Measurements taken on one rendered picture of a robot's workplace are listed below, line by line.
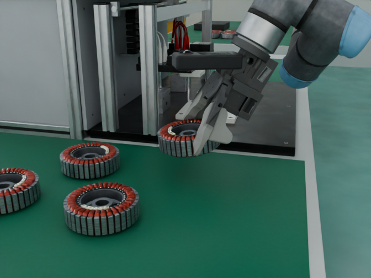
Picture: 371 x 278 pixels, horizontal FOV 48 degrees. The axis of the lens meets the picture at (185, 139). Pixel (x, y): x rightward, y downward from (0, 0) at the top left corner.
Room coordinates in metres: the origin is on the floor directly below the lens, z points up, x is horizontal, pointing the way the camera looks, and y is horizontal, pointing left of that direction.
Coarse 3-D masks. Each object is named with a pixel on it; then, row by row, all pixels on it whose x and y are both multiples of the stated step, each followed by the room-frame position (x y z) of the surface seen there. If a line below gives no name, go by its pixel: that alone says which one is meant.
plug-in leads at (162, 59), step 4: (164, 40) 1.08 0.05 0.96; (160, 44) 1.05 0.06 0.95; (164, 44) 1.08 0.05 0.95; (160, 48) 1.05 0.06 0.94; (164, 48) 1.07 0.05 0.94; (160, 52) 1.05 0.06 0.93; (164, 52) 1.07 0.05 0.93; (160, 56) 1.05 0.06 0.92; (164, 56) 1.07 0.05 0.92; (160, 60) 1.05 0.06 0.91; (164, 60) 1.07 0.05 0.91; (160, 64) 1.05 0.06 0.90
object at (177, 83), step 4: (172, 76) 1.29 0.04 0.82; (176, 76) 1.28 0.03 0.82; (180, 76) 1.28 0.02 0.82; (172, 80) 1.29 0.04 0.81; (176, 80) 1.28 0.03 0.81; (180, 80) 1.28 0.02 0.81; (184, 80) 1.28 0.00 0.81; (172, 84) 1.29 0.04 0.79; (176, 84) 1.28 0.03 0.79; (180, 84) 1.28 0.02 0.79; (184, 84) 1.28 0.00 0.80; (172, 88) 1.29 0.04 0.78; (176, 88) 1.28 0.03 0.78; (180, 88) 1.28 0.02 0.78; (184, 88) 1.28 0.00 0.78
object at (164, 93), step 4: (160, 88) 1.10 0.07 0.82; (164, 88) 1.10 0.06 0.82; (168, 88) 1.10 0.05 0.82; (160, 92) 1.06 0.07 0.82; (164, 92) 1.06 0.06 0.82; (168, 92) 1.10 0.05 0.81; (160, 96) 1.04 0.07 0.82; (164, 96) 1.06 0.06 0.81; (168, 96) 1.10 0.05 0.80; (160, 100) 1.04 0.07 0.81; (164, 100) 1.06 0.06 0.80; (168, 100) 1.09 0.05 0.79; (160, 104) 1.04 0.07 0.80; (164, 104) 1.05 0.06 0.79; (168, 104) 1.09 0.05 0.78; (160, 108) 1.04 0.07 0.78; (164, 108) 1.05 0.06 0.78; (160, 112) 1.04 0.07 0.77
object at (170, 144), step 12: (180, 120) 0.74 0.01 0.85; (192, 120) 0.74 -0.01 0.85; (168, 132) 0.69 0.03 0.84; (180, 132) 0.73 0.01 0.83; (192, 132) 0.71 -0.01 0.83; (168, 144) 0.66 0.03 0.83; (180, 144) 0.65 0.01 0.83; (192, 144) 0.65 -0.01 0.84; (216, 144) 0.67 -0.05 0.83; (180, 156) 0.65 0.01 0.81
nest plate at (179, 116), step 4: (188, 104) 1.09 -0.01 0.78; (184, 108) 1.05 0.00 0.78; (224, 108) 1.05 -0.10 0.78; (180, 112) 1.02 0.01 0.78; (184, 112) 1.02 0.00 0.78; (228, 112) 1.02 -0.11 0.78; (176, 116) 0.99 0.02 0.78; (180, 116) 0.99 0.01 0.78; (228, 116) 0.98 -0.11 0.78; (232, 116) 0.98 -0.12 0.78; (236, 116) 0.99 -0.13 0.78; (228, 120) 0.96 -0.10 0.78; (232, 120) 0.96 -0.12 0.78
